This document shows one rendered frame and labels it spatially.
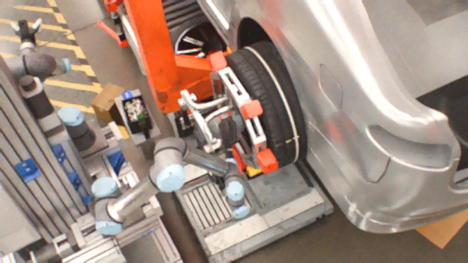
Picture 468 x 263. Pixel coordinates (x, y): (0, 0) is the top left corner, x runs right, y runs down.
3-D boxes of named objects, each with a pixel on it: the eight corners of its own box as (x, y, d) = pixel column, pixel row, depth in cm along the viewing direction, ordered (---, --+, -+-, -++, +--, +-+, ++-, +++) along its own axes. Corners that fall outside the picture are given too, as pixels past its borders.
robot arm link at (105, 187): (122, 186, 266) (115, 170, 256) (124, 209, 258) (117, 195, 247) (97, 190, 266) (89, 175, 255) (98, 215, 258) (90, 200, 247)
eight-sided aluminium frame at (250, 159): (269, 181, 301) (265, 119, 257) (258, 186, 299) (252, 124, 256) (226, 113, 331) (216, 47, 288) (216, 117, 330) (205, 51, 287)
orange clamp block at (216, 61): (228, 67, 287) (221, 50, 285) (214, 72, 285) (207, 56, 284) (225, 67, 294) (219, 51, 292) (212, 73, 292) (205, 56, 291)
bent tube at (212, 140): (247, 130, 272) (246, 117, 264) (212, 146, 268) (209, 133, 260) (232, 106, 282) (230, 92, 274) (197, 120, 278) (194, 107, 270)
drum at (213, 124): (251, 133, 296) (248, 116, 285) (214, 149, 292) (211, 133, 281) (239, 115, 304) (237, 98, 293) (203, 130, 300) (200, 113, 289)
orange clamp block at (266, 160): (269, 155, 282) (278, 168, 277) (255, 161, 280) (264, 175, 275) (269, 147, 276) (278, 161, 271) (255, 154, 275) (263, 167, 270)
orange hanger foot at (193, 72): (262, 76, 355) (259, 35, 327) (186, 107, 345) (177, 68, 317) (250, 59, 364) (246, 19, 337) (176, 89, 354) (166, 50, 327)
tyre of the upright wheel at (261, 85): (308, 172, 316) (326, 117, 257) (271, 189, 311) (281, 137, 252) (255, 83, 342) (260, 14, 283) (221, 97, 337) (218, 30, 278)
